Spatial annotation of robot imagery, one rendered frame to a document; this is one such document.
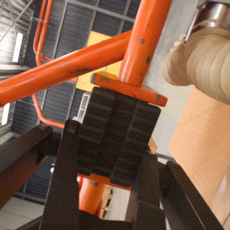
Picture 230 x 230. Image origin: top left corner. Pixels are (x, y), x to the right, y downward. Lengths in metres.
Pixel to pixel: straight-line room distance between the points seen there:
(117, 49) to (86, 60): 0.03
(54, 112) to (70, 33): 4.44
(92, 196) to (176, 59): 0.15
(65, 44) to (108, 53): 10.93
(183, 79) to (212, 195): 0.13
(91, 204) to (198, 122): 0.20
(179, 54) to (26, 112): 11.97
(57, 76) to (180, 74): 0.12
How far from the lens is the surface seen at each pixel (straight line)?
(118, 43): 0.17
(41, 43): 8.29
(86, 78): 7.53
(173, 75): 0.21
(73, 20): 11.19
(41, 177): 13.41
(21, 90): 0.19
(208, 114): 0.29
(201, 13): 0.19
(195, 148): 0.29
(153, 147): 1.82
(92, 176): 0.16
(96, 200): 0.19
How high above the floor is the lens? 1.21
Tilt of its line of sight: 4 degrees down
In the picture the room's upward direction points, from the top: 73 degrees counter-clockwise
